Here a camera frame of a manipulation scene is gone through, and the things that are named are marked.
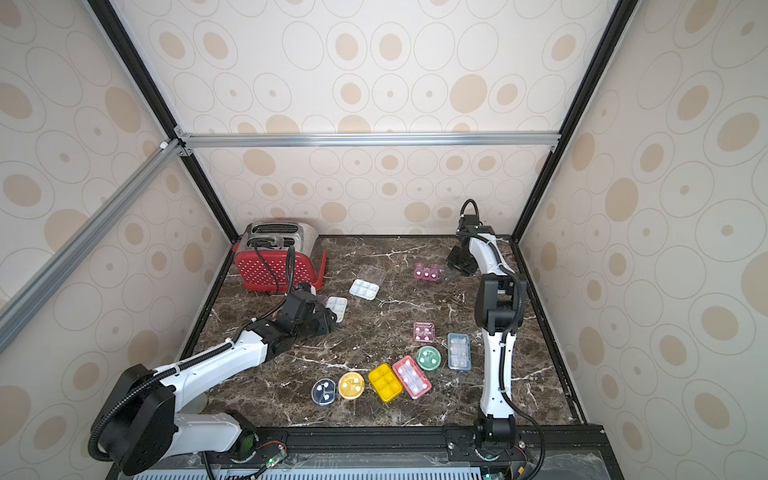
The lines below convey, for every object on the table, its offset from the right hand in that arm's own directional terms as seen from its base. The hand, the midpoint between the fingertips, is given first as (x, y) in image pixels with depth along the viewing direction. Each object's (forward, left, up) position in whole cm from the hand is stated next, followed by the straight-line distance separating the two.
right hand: (469, 267), depth 105 cm
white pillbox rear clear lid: (-1, +35, -4) cm, 35 cm away
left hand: (-26, +41, +7) cm, 49 cm away
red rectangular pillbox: (-39, +19, -3) cm, 44 cm away
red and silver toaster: (-8, +63, +13) cm, 65 cm away
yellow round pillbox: (-41, +37, -3) cm, 55 cm away
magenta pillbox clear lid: (-24, +16, -3) cm, 29 cm away
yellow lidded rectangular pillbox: (-40, +27, -3) cm, 49 cm away
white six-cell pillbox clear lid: (-15, +45, -3) cm, 48 cm away
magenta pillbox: (0, +14, -4) cm, 14 cm away
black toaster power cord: (-11, +66, +16) cm, 69 cm away
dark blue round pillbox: (-44, +44, -3) cm, 62 cm away
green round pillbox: (-32, +15, -3) cm, 36 cm away
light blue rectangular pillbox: (-31, +6, -3) cm, 31 cm away
